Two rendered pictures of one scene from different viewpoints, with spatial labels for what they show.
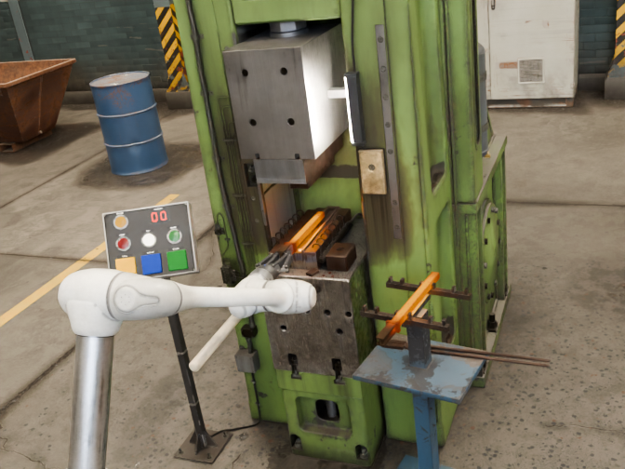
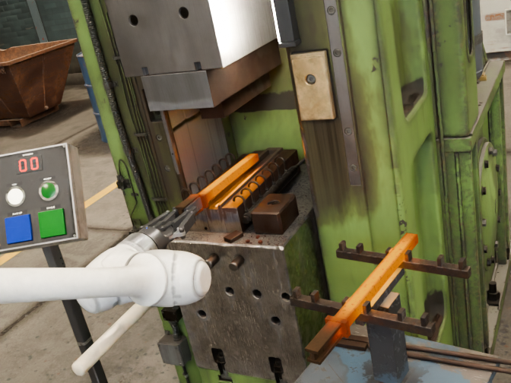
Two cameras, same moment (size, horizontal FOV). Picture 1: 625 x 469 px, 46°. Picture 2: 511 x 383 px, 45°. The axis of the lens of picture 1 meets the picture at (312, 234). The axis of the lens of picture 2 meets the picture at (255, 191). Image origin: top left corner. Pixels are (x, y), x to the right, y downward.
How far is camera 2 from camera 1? 121 cm
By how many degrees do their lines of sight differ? 6
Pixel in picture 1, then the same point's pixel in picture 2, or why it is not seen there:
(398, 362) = (357, 372)
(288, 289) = (158, 268)
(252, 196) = (158, 135)
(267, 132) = (153, 33)
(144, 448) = not seen: outside the picture
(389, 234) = (343, 180)
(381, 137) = (322, 31)
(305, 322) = (229, 306)
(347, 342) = (287, 336)
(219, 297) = (17, 286)
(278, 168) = (175, 87)
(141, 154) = not seen: hidden behind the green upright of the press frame
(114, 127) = not seen: hidden behind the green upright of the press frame
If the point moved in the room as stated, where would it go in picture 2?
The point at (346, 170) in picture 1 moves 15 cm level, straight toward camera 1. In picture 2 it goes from (290, 99) to (288, 112)
